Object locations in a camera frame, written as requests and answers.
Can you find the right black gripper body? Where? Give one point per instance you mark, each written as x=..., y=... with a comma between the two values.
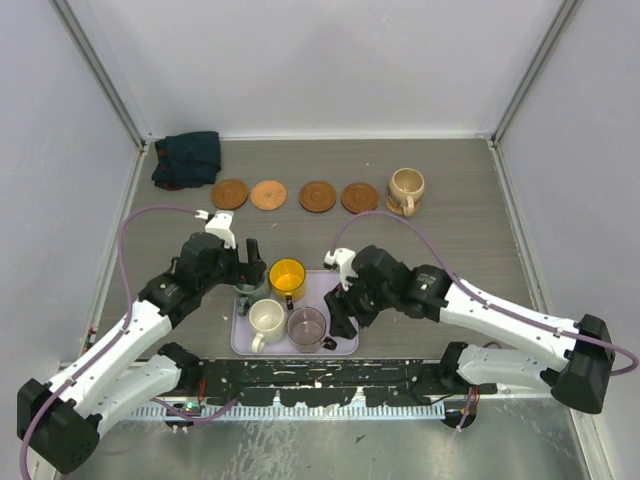
x=363, y=301

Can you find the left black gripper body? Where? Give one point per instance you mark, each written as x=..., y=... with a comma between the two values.
x=230, y=270

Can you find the grey ceramic mug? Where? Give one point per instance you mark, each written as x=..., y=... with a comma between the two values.
x=247, y=295

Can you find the brown wooden coaster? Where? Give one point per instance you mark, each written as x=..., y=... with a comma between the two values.
x=359, y=197
x=317, y=196
x=229, y=194

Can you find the woven rattan coaster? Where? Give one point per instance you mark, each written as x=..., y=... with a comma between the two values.
x=268, y=195
x=397, y=208

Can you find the white ceramic mug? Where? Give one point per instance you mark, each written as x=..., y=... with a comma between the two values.
x=267, y=319

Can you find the yellow glass mug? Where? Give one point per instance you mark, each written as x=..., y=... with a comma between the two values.
x=287, y=278

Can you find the clear purple glass mug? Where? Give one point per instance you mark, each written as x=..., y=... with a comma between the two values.
x=306, y=328

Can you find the beige ceramic mug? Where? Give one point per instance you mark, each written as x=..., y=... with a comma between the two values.
x=406, y=186

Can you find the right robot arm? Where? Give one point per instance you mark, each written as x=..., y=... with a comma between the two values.
x=571, y=360

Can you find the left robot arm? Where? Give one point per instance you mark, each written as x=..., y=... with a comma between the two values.
x=64, y=418

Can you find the dark folded cloth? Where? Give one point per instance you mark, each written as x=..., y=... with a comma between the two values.
x=189, y=160

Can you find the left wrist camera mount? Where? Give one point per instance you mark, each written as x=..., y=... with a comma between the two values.
x=220, y=225

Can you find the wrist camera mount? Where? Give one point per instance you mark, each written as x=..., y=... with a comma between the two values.
x=340, y=260
x=220, y=225

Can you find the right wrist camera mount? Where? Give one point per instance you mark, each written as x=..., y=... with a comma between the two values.
x=340, y=260

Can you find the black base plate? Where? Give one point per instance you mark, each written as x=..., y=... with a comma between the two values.
x=321, y=383

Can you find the aluminium front rail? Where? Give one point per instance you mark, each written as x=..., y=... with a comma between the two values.
x=483, y=369

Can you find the left aluminium frame post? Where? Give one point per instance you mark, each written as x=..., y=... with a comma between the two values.
x=76, y=32

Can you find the aluminium frame post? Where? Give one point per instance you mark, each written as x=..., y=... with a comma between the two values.
x=76, y=32
x=542, y=54

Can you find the right aluminium frame post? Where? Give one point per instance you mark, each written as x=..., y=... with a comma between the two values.
x=542, y=54

